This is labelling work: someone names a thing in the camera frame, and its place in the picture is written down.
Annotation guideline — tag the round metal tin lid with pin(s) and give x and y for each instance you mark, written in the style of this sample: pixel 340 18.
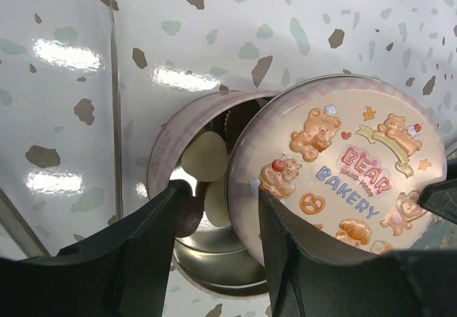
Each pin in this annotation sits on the round metal tin lid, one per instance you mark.
pixel 349 154

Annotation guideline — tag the metal serving tongs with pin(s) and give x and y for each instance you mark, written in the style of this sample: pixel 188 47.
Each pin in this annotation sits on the metal serving tongs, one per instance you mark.
pixel 116 111

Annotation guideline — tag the white heart chocolate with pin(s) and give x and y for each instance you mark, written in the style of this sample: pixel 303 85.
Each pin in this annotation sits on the white heart chocolate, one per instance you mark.
pixel 206 158
pixel 215 205

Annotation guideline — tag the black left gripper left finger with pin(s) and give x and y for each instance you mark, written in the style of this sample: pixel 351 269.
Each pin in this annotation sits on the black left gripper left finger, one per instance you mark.
pixel 122 270

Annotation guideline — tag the blossom pattern teal tray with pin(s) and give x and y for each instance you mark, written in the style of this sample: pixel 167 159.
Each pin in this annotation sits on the blossom pattern teal tray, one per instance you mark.
pixel 441 232

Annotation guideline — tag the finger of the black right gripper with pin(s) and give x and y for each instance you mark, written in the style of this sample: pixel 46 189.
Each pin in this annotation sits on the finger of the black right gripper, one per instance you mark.
pixel 440 198

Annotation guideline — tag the round metal tin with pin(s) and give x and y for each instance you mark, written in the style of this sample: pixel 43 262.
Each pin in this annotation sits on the round metal tin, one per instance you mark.
pixel 212 258

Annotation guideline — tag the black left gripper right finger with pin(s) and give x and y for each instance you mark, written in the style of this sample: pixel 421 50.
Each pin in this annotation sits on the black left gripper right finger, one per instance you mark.
pixel 310 273

